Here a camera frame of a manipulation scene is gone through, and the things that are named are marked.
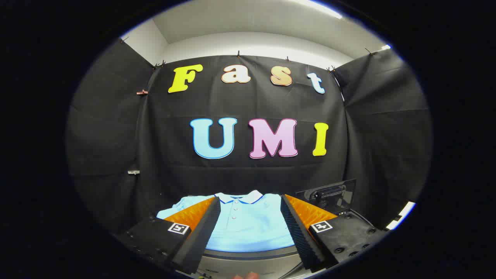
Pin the white panel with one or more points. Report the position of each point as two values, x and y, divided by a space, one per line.
401 215

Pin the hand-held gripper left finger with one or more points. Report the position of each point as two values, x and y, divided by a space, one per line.
201 228

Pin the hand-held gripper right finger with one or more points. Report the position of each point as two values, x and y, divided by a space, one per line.
296 228

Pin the light blue polo shirt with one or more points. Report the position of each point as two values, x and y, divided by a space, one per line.
252 224

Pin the red clip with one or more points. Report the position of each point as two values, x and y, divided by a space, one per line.
142 92

